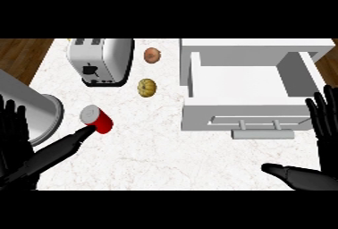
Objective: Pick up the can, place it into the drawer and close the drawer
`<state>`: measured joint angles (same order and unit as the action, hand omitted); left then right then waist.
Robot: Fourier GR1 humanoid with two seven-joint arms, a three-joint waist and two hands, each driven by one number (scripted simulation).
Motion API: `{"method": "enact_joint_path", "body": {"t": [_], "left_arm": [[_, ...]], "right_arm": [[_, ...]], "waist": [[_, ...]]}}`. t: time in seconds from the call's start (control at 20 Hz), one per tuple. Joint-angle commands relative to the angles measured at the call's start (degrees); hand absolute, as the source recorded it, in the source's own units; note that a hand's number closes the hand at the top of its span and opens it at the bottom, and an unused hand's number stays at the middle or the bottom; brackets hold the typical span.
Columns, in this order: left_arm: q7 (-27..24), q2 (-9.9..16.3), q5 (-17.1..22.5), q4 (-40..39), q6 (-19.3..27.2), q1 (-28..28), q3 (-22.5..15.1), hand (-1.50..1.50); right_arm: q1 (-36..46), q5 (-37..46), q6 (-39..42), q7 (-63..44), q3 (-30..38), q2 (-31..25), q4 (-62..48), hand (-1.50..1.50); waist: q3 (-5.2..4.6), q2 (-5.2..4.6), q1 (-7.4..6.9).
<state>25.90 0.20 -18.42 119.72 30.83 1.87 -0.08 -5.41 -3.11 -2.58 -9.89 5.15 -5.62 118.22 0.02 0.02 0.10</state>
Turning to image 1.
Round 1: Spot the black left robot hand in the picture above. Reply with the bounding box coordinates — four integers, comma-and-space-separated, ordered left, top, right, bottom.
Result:
0, 94, 97, 191

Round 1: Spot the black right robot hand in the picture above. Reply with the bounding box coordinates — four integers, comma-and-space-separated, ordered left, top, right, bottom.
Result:
259, 84, 338, 191

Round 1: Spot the red can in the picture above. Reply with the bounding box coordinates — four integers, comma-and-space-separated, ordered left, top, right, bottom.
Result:
78, 104, 115, 135

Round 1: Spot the white open drawer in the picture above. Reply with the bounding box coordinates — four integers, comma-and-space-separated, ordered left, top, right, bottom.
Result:
181, 51, 327, 107

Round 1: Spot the white drawer front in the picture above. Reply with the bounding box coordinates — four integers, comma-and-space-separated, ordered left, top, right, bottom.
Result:
181, 104, 315, 132

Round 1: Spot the grey cylindrical appliance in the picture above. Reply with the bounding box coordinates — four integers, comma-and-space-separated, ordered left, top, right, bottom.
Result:
0, 69, 66, 147

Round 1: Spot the silver toaster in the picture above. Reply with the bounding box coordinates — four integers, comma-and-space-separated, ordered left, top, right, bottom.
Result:
66, 38, 135, 88

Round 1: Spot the white cabinet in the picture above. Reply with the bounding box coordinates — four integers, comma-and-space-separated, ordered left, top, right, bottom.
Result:
178, 38, 336, 88

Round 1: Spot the brown round potato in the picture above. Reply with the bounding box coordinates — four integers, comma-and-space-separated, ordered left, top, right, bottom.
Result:
143, 47, 162, 64

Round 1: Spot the grey drawer handle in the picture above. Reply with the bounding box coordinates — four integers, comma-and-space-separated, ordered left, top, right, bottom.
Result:
230, 119, 295, 140

